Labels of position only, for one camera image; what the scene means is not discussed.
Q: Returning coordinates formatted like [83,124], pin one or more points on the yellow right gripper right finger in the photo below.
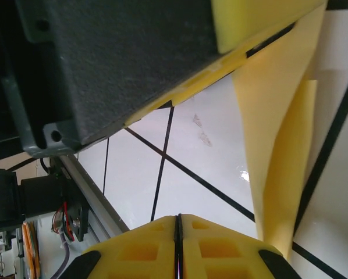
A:
[220,255]

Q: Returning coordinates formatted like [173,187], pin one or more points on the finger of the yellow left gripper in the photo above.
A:
[150,114]
[118,58]

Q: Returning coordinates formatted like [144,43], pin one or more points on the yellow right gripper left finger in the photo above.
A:
[139,255]

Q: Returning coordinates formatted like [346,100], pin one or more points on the yellow cloth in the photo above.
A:
[264,130]

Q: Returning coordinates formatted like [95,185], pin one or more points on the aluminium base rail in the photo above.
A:
[89,189]

